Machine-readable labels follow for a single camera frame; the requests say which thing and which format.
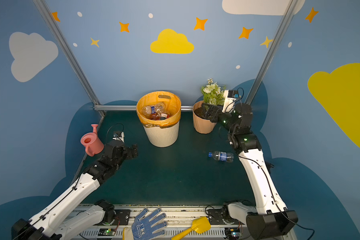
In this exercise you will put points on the controller board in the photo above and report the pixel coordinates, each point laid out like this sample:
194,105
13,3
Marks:
232,234
107,232

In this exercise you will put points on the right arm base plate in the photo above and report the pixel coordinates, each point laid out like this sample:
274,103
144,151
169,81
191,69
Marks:
219,216

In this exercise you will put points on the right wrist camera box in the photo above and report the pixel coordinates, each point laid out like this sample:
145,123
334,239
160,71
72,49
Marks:
231,96

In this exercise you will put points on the aluminium frame post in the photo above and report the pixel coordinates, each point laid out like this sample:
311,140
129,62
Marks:
292,8
57,33

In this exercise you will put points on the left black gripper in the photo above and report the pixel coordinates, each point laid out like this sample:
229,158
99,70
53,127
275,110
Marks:
128,151

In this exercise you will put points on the red label cola bottle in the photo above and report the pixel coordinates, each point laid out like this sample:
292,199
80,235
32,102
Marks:
164,115

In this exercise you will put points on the orange bin liner bag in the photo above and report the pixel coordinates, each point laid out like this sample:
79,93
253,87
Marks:
163,101

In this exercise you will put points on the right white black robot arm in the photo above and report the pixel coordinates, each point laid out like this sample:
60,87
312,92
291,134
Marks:
270,218

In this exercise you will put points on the red black clamp tool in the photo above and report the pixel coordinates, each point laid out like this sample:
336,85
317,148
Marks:
269,167

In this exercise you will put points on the aluminium frame right post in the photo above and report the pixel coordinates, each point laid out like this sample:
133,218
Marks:
292,8

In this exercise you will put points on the right controller board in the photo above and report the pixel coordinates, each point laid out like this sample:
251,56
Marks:
232,234

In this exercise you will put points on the blue dotted work glove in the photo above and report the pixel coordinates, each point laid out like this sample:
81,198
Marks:
149,225

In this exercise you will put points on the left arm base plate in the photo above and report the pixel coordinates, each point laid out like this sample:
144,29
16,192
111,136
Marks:
116,218

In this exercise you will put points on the white ribbed waste bin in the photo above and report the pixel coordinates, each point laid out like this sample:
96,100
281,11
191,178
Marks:
161,133

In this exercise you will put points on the artificial white flower plant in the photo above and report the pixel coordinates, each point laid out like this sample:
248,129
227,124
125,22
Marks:
213,94

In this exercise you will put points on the aluminium frame left post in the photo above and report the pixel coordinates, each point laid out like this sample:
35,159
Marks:
57,33

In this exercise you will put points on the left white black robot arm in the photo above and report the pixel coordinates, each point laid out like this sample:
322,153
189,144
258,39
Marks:
49,223

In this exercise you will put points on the aluminium frame rear bar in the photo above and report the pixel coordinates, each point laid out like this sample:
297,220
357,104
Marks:
113,108

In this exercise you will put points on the yellow toy shovel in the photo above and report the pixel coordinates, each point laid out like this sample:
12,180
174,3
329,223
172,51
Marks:
199,226

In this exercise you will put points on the Pepsi bottle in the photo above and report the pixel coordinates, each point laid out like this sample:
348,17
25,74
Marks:
221,156
149,111

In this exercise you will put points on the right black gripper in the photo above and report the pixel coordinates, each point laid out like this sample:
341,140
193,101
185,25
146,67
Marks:
210,111

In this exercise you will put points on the peach ribbed flower pot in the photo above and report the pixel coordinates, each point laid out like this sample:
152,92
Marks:
202,126

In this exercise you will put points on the left controller board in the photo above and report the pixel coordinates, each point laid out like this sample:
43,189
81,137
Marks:
107,232

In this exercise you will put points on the pink watering can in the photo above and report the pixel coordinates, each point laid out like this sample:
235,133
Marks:
93,145

